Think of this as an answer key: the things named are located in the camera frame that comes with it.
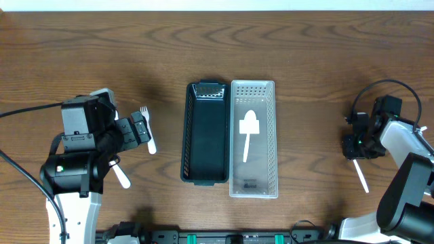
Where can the clear plastic basket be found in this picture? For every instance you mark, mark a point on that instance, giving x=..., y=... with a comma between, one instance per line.
x=258, y=177

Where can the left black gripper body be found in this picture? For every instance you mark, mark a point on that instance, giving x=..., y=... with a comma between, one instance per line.
x=127, y=134

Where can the black plastic basket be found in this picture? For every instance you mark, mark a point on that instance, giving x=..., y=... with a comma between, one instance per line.
x=205, y=144

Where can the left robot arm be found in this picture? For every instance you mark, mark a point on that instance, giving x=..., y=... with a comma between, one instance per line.
x=76, y=181

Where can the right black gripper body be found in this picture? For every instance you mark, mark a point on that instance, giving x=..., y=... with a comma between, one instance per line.
x=364, y=147

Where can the black mounting rail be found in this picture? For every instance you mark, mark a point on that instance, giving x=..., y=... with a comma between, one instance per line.
x=133, y=232

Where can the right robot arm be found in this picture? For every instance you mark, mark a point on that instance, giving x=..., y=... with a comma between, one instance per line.
x=402, y=215

